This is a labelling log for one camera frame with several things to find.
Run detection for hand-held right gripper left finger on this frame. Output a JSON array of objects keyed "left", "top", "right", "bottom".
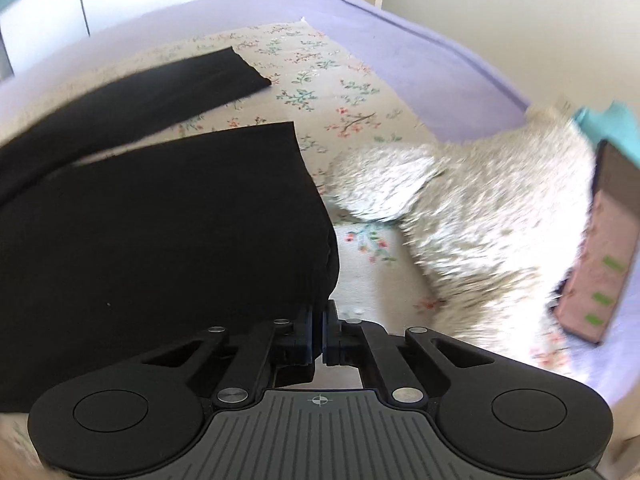
[{"left": 141, "top": 305, "right": 317, "bottom": 408}]

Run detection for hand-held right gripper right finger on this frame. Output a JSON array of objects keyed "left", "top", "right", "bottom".
[{"left": 322, "top": 300, "right": 501, "bottom": 406}]

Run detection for black pants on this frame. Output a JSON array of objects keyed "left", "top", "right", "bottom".
[{"left": 0, "top": 46, "right": 342, "bottom": 413}]

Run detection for white fluffy plush toy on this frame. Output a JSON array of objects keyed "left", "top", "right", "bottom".
[{"left": 327, "top": 105, "right": 599, "bottom": 361}]

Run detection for floral printed blanket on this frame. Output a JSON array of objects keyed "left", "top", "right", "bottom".
[{"left": 10, "top": 20, "right": 576, "bottom": 378}]

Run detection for pink cardboard box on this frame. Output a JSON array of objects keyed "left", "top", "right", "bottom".
[{"left": 554, "top": 140, "right": 640, "bottom": 346}]

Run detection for purple bed sheet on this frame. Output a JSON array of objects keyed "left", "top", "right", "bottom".
[{"left": 0, "top": 0, "right": 640, "bottom": 413}]

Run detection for teal cloth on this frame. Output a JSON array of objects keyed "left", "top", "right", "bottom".
[{"left": 572, "top": 101, "right": 640, "bottom": 158}]

